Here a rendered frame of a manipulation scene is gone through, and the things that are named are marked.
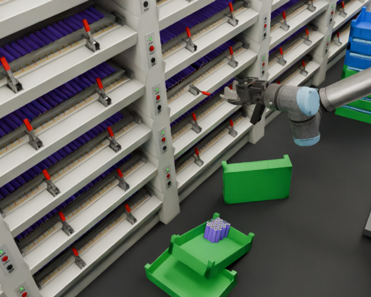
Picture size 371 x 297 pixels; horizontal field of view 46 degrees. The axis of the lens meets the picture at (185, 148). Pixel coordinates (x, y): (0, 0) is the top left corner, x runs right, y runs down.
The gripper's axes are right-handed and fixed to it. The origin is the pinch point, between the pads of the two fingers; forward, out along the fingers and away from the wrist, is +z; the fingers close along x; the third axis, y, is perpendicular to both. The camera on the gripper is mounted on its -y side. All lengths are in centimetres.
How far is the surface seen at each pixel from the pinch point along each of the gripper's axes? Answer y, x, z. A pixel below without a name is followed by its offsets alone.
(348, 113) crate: -58, -92, -3
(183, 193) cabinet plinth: -50, 11, 30
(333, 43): -36, -138, 27
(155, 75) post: 18.2, 22.8, 9.5
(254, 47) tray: 1.3, -41.9, 15.3
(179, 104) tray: -0.7, 10.0, 16.2
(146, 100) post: 10.8, 27.8, 11.8
